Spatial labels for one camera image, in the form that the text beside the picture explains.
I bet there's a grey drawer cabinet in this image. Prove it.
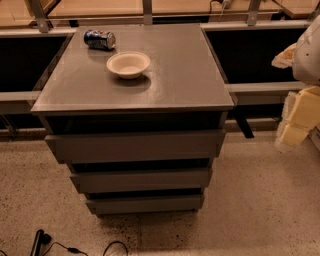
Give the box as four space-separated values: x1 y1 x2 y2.
32 24 233 201

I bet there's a black power adapter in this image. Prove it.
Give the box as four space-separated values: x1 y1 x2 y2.
30 229 51 256

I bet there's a blue soda can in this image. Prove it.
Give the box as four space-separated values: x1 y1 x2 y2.
83 30 116 50

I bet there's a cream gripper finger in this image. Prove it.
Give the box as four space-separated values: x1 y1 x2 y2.
271 43 296 69
278 86 320 146

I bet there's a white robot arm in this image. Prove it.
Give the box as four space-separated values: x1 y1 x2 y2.
271 16 320 150

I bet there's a black cable on floor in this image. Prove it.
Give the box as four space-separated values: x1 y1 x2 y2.
0 240 130 256

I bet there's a wooden table behind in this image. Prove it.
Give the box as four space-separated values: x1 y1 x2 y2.
0 0 319 27

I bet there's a grey middle drawer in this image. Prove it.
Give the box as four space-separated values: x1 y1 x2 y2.
71 168 212 193

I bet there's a grey top drawer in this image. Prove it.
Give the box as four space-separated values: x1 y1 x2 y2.
45 130 225 164

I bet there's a grey bottom drawer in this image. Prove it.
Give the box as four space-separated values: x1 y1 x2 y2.
86 194 204 215

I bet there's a white paper bowl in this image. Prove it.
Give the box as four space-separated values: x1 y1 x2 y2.
106 51 151 79

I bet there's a grey metal railing frame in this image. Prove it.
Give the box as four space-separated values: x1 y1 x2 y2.
0 0 320 139

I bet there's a grey drawer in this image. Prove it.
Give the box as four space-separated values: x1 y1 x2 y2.
45 130 225 164
71 168 212 193
86 194 204 215

